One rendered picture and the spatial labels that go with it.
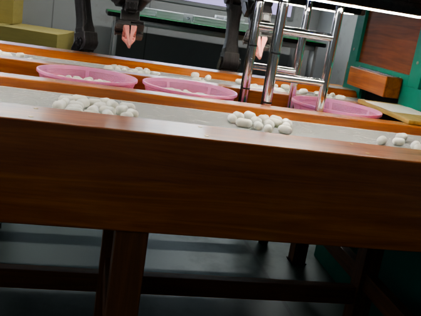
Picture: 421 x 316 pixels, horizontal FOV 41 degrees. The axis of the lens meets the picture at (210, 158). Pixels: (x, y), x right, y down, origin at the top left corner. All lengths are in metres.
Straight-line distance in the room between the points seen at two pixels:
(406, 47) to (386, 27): 0.18
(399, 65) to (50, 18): 6.01
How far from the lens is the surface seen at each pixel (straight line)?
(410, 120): 1.63
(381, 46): 2.21
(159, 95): 1.39
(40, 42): 6.37
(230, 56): 2.37
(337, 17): 1.54
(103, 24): 7.60
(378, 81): 2.03
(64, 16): 7.60
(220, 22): 6.96
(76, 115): 1.03
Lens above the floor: 0.98
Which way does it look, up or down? 14 degrees down
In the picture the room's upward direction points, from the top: 9 degrees clockwise
